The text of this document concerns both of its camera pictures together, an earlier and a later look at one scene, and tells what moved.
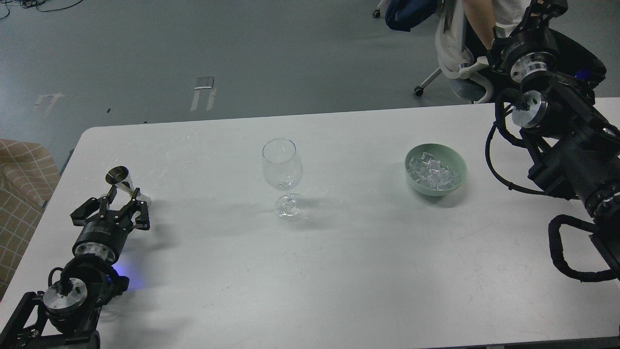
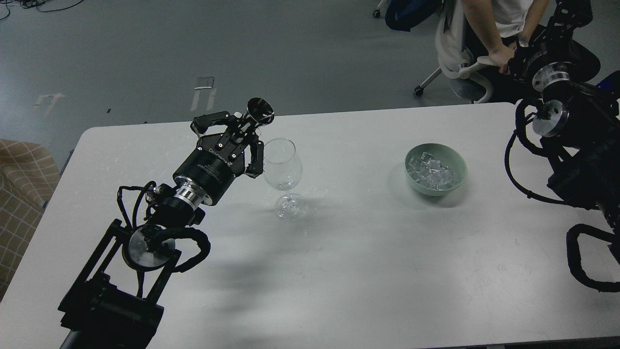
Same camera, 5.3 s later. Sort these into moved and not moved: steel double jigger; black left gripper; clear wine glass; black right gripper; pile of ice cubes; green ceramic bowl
Moved: black right gripper; black left gripper; steel double jigger
Not moved: green ceramic bowl; pile of ice cubes; clear wine glass
